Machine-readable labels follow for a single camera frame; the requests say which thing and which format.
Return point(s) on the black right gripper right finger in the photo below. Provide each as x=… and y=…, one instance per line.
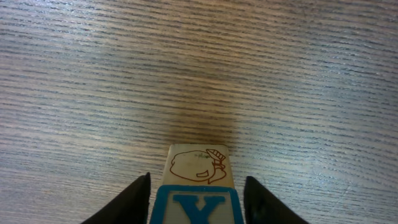
x=263, y=207

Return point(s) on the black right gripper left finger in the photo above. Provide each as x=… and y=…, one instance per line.
x=131, y=206

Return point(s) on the white red block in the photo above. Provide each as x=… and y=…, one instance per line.
x=197, y=187

